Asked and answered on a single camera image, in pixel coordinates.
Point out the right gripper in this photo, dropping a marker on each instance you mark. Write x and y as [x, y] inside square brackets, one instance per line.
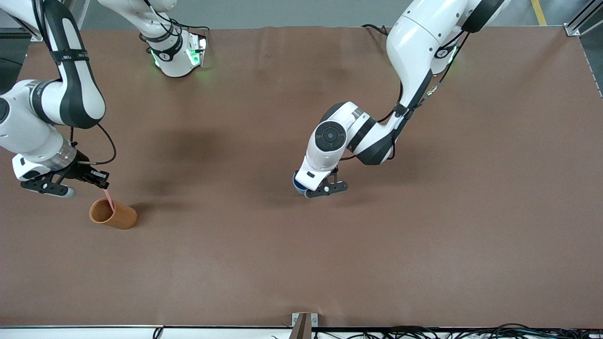
[78, 170]

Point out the blue cup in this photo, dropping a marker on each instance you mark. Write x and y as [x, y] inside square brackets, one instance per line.
[297, 184]

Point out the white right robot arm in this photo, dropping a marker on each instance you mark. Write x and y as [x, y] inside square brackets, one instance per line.
[28, 136]

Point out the brown cylindrical cup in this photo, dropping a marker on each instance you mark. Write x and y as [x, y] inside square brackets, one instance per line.
[122, 219]

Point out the brown table cover sheet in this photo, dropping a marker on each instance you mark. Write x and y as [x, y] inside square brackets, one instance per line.
[282, 259]

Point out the grey metal bracket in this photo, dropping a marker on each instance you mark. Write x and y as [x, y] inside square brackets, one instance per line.
[314, 320]

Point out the dark camera mount post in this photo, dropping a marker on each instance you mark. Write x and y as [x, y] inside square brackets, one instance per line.
[301, 332]

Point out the white table edge rail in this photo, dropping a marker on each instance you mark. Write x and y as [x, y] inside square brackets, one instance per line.
[70, 333]

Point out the aluminium frame profile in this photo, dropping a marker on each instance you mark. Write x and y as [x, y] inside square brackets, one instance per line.
[35, 36]
[572, 29]

